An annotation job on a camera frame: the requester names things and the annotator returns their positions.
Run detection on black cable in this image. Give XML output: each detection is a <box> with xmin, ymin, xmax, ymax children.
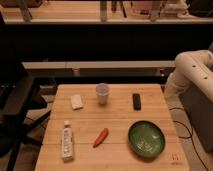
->
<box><xmin>169</xmin><ymin>106</ymin><xmax>209</xmax><ymax>171</ymax></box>

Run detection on red chili pepper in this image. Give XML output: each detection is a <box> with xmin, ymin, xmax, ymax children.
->
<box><xmin>93</xmin><ymin>128</ymin><xmax>109</xmax><ymax>147</ymax></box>

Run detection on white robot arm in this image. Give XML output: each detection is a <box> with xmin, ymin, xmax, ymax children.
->
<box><xmin>164</xmin><ymin>50</ymin><xmax>213</xmax><ymax>102</ymax></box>

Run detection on white paper cup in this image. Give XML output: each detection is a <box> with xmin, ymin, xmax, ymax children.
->
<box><xmin>96</xmin><ymin>83</ymin><xmax>110</xmax><ymax>105</ymax></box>

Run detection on green bowl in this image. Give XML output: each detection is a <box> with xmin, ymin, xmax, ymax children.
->
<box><xmin>128</xmin><ymin>120</ymin><xmax>165</xmax><ymax>159</ymax></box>

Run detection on black office chair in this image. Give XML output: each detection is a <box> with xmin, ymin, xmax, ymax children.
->
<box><xmin>0</xmin><ymin>13</ymin><xmax>50</xmax><ymax>171</ymax></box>

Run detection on long grey bench rail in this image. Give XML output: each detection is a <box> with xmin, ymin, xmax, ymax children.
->
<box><xmin>24</xmin><ymin>61</ymin><xmax>175</xmax><ymax>77</ymax></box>

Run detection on black eraser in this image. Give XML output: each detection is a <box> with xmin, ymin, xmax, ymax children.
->
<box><xmin>133</xmin><ymin>93</ymin><xmax>141</xmax><ymax>110</ymax></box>

